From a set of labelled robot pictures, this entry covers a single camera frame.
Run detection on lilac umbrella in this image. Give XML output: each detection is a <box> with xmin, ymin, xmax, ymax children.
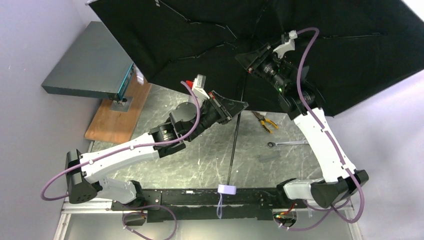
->
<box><xmin>88</xmin><ymin>0</ymin><xmax>424</xmax><ymax>208</ymax></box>

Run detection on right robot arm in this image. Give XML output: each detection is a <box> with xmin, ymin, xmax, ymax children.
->
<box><xmin>235</xmin><ymin>44</ymin><xmax>369</xmax><ymax>209</ymax></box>

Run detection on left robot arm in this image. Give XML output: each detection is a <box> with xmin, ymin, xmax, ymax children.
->
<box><xmin>65</xmin><ymin>90</ymin><xmax>249</xmax><ymax>205</ymax></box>

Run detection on silver ratchet wrench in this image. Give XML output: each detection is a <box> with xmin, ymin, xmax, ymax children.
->
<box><xmin>266</xmin><ymin>140</ymin><xmax>309</xmax><ymax>149</ymax></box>

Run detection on grey metal stand plate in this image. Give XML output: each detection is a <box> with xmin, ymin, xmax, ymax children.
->
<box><xmin>110</xmin><ymin>96</ymin><xmax>133</xmax><ymax>113</ymax></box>

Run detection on wooden board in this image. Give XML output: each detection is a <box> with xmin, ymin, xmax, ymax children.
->
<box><xmin>84</xmin><ymin>76</ymin><xmax>152</xmax><ymax>144</ymax></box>

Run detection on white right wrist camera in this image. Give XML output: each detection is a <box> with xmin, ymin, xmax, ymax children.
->
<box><xmin>273</xmin><ymin>30</ymin><xmax>298</xmax><ymax>60</ymax></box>

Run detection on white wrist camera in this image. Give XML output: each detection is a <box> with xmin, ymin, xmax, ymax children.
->
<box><xmin>273</xmin><ymin>30</ymin><xmax>298</xmax><ymax>60</ymax></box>
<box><xmin>185</xmin><ymin>74</ymin><xmax>209</xmax><ymax>106</ymax></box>

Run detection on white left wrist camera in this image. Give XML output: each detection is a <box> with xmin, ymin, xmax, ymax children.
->
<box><xmin>185</xmin><ymin>74</ymin><xmax>209</xmax><ymax>106</ymax></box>

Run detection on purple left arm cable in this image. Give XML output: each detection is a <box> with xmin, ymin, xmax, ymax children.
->
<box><xmin>40</xmin><ymin>80</ymin><xmax>202</xmax><ymax>240</ymax></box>

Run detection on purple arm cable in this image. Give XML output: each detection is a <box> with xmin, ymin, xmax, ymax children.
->
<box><xmin>273</xmin><ymin>27</ymin><xmax>366</xmax><ymax>232</ymax></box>
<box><xmin>40</xmin><ymin>80</ymin><xmax>202</xmax><ymax>240</ymax></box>

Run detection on yellow handled pliers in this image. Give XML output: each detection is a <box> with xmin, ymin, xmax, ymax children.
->
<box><xmin>251</xmin><ymin>111</ymin><xmax>279</xmax><ymax>134</ymax></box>

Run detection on grey plastic bracket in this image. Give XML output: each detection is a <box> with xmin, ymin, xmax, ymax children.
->
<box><xmin>258</xmin><ymin>150</ymin><xmax>281</xmax><ymax>163</ymax></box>

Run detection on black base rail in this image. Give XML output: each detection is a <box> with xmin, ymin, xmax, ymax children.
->
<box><xmin>110</xmin><ymin>187</ymin><xmax>309</xmax><ymax>223</ymax></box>

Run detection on dark network switch box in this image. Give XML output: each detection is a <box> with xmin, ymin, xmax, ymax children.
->
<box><xmin>41</xmin><ymin>21</ymin><xmax>134</xmax><ymax>102</ymax></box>

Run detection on aluminium frame rail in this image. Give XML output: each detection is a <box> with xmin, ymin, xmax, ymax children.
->
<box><xmin>53</xmin><ymin>197</ymin><xmax>113</xmax><ymax>240</ymax></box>

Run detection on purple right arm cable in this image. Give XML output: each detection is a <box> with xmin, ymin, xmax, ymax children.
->
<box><xmin>273</xmin><ymin>27</ymin><xmax>366</xmax><ymax>232</ymax></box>

